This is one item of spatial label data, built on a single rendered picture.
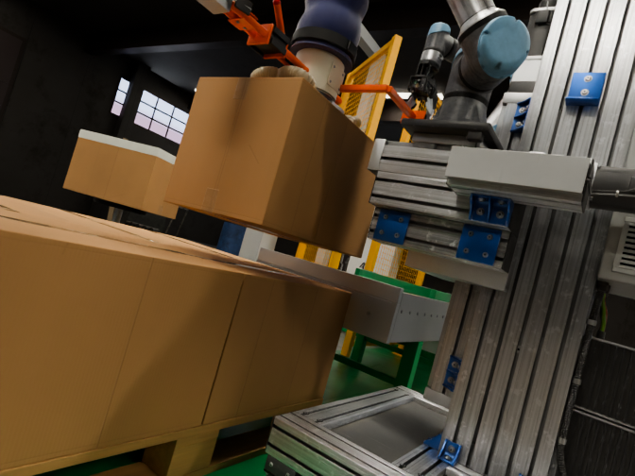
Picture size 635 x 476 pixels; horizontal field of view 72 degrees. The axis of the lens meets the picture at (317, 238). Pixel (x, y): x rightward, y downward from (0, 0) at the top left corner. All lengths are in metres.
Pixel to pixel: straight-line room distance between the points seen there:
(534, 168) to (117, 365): 0.91
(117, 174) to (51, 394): 2.24
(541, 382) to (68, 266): 1.06
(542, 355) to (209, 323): 0.81
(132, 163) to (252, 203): 1.92
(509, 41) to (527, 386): 0.81
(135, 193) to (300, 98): 1.91
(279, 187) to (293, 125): 0.17
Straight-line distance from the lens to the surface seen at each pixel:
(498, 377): 1.25
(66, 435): 1.01
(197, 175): 1.33
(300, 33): 1.56
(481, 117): 1.21
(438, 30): 1.77
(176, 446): 1.21
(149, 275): 0.96
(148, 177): 2.93
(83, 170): 3.23
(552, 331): 1.23
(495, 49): 1.12
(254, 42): 1.38
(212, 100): 1.40
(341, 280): 1.75
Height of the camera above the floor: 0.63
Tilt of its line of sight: 3 degrees up
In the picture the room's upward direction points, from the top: 16 degrees clockwise
